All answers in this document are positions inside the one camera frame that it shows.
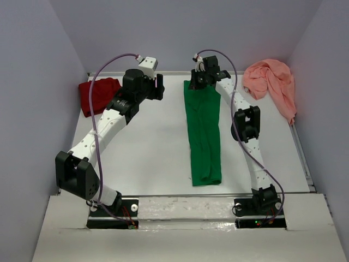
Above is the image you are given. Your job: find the green t shirt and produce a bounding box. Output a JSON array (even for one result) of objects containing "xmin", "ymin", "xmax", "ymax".
[{"xmin": 183, "ymin": 81, "xmax": 222, "ymax": 187}]

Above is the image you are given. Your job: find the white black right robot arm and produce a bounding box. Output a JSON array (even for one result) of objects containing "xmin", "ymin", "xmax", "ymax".
[{"xmin": 190, "ymin": 54, "xmax": 280, "ymax": 217}]

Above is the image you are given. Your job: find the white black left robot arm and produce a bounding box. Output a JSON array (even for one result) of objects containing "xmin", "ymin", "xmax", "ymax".
[{"xmin": 55, "ymin": 69, "xmax": 165, "ymax": 216}]

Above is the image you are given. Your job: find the dark red t shirt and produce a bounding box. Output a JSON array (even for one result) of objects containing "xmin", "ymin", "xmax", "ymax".
[{"xmin": 78, "ymin": 78, "xmax": 121, "ymax": 117}]

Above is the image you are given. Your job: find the salmon pink t shirt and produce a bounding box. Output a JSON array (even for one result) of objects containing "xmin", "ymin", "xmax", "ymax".
[{"xmin": 242, "ymin": 59, "xmax": 297, "ymax": 125}]

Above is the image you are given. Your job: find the white front cover board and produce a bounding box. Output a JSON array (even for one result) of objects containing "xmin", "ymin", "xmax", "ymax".
[{"xmin": 33, "ymin": 194, "xmax": 346, "ymax": 261}]

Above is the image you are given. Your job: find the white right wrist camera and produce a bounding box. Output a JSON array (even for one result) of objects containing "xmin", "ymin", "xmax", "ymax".
[{"xmin": 192, "ymin": 53, "xmax": 205, "ymax": 72}]

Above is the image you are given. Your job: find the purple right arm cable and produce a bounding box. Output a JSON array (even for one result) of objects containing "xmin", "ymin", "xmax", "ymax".
[{"xmin": 192, "ymin": 49, "xmax": 286, "ymax": 226}]

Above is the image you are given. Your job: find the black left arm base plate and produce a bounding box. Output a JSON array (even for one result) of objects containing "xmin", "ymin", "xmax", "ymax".
[{"xmin": 86, "ymin": 197, "xmax": 139, "ymax": 230}]

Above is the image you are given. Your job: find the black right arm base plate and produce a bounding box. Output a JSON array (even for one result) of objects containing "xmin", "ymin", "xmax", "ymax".
[{"xmin": 232, "ymin": 198, "xmax": 287, "ymax": 229}]

